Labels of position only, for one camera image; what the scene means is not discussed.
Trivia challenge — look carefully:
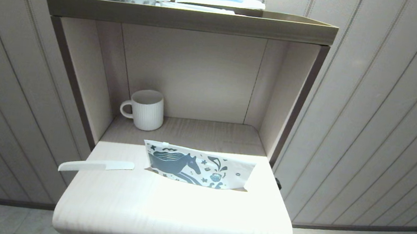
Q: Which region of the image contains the white plastic comb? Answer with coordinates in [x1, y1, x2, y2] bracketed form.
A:
[58, 153, 135, 181]

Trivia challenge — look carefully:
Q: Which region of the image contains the light wood open cabinet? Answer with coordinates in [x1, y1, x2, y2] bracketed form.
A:
[17, 0, 340, 234]

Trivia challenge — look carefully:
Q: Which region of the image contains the white horse-print pouch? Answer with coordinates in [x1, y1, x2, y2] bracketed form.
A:
[140, 139, 258, 194]

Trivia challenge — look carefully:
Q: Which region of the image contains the white ribbed mug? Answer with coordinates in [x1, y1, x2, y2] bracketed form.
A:
[118, 87, 167, 133]

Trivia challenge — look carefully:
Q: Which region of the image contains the olive brown tray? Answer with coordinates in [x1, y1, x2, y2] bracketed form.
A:
[44, 0, 340, 50]

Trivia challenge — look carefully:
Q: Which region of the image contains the white blue toothbrush packet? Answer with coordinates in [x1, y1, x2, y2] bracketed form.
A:
[175, 0, 266, 13]

